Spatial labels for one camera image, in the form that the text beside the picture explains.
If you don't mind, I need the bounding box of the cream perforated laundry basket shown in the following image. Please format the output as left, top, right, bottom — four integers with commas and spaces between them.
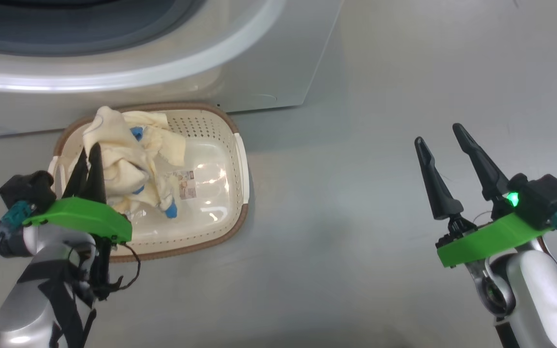
52, 102, 251, 263

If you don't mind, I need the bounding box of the thin black left gripper cable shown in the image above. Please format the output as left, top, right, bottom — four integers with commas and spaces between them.
90, 242, 142, 300

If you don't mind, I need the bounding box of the white front-load washing machine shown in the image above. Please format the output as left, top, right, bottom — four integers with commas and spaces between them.
0, 0, 344, 141

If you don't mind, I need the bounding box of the teal left camera cable plug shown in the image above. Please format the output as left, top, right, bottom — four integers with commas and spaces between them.
0, 202, 35, 348

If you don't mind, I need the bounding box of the cream garment with line drawing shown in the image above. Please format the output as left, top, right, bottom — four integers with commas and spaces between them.
83, 106, 156, 203

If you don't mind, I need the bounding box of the printed basket label sticker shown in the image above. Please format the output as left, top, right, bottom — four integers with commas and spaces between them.
173, 169, 197, 200

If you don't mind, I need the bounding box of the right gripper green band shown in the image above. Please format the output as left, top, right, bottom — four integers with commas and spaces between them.
414, 123, 555, 269

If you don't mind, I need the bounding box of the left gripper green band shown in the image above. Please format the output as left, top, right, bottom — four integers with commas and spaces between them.
22, 144, 133, 245

